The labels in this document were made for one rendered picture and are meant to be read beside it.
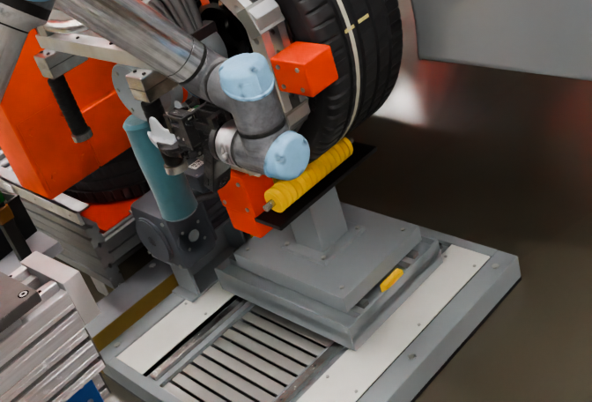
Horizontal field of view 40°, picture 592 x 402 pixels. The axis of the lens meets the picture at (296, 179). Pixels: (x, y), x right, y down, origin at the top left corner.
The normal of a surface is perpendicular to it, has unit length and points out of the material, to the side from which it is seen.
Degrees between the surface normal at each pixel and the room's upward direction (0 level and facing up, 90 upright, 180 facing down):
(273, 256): 0
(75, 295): 90
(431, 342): 0
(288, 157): 90
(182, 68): 104
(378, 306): 90
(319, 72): 90
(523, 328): 0
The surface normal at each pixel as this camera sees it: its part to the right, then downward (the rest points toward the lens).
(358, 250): -0.26, -0.82
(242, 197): -0.67, 0.54
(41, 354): 0.73, 0.18
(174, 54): 0.51, 0.37
